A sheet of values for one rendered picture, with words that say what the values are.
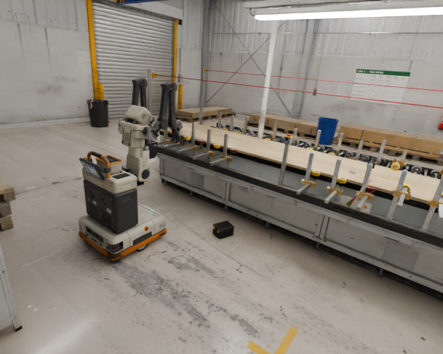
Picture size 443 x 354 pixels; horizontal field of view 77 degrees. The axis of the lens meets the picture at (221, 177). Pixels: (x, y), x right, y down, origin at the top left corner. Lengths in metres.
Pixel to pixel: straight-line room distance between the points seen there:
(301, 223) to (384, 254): 0.84
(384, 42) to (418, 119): 2.38
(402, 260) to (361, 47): 7.73
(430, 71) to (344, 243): 7.18
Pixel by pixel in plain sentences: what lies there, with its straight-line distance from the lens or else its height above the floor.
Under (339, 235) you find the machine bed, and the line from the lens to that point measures 3.21.
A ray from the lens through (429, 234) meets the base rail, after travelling 2.76.
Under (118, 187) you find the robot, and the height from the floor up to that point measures 0.76.
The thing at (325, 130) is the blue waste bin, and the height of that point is 0.42.
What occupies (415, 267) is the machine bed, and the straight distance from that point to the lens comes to 3.21.
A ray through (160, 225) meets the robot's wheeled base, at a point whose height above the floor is 0.20.
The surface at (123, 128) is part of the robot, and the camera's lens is 2.86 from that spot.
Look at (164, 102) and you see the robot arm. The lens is 2.74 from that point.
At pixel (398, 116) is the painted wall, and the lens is 9.77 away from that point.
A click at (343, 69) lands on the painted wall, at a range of 10.03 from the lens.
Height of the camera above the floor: 1.78
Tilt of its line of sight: 21 degrees down
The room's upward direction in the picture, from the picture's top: 5 degrees clockwise
